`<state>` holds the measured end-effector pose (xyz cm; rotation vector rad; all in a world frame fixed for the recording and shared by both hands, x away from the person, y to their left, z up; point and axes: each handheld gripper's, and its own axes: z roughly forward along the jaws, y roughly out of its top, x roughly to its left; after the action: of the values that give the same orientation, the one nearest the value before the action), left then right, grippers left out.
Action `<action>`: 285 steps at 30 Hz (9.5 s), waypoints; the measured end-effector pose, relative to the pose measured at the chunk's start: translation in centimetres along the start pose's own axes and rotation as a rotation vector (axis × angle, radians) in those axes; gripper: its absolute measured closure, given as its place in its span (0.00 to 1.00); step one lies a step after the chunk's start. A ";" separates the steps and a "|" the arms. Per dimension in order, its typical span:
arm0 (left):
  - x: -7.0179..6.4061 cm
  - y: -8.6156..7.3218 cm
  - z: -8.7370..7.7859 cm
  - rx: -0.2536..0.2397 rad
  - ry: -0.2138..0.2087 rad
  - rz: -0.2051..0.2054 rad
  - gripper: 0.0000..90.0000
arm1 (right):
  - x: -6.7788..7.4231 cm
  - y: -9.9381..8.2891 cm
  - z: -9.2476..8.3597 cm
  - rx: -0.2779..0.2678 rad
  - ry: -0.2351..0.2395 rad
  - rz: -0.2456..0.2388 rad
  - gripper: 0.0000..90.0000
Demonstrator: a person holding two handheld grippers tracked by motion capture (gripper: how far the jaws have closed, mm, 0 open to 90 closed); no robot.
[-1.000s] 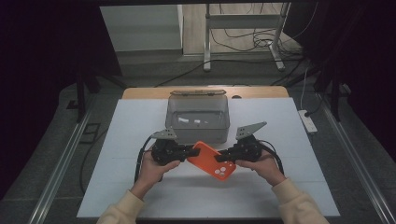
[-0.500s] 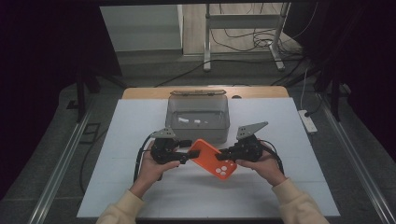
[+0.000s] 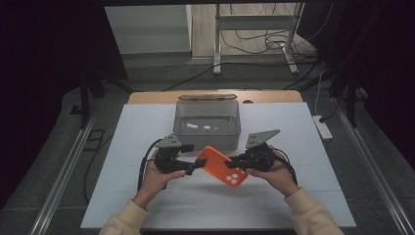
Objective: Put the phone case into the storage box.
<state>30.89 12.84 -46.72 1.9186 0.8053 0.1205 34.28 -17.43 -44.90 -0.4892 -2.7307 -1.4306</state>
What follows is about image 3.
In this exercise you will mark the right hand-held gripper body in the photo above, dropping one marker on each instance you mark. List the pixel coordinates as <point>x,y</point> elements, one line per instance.
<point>259,153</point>

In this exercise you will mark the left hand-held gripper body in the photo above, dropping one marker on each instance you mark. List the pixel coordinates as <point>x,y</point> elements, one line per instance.
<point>169,160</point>

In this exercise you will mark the orange phone case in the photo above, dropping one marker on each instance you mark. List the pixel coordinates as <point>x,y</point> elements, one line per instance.
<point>218,169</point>

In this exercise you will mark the grey translucent storage box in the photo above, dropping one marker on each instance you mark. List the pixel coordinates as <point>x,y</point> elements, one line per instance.
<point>207,111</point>

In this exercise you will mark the person's left hand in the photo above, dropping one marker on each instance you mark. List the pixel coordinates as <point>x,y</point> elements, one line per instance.
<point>156,182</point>

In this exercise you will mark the person's right hand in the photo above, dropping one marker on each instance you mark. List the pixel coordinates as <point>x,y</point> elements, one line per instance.
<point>279,178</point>

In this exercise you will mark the small white piece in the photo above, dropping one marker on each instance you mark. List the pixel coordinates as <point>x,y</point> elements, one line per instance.
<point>192,126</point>
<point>206,127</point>

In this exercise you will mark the white board mat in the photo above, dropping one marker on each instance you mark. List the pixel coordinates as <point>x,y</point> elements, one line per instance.
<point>140,124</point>

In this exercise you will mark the wooden table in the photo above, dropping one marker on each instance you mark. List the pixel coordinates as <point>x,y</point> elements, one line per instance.
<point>156,97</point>

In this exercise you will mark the white power strip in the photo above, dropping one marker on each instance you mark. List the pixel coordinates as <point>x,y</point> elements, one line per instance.
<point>322,128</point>

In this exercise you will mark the black stand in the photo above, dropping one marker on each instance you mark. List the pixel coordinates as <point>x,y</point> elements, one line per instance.
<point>351,101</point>
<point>85,98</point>

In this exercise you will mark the white metal stand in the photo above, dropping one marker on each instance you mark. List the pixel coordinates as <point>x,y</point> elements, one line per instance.
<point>217,39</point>

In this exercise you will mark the white cabinet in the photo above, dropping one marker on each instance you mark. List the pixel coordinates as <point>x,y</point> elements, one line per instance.
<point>147,29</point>

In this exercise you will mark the dark curtain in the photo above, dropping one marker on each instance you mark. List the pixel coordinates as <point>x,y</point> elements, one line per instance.
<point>49,81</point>
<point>385,65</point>

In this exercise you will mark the black floor frame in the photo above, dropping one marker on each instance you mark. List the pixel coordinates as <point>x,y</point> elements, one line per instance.
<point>98,131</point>

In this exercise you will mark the aluminium floor rail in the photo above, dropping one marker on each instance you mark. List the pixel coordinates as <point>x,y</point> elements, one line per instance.
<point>62,179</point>
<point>375,176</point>

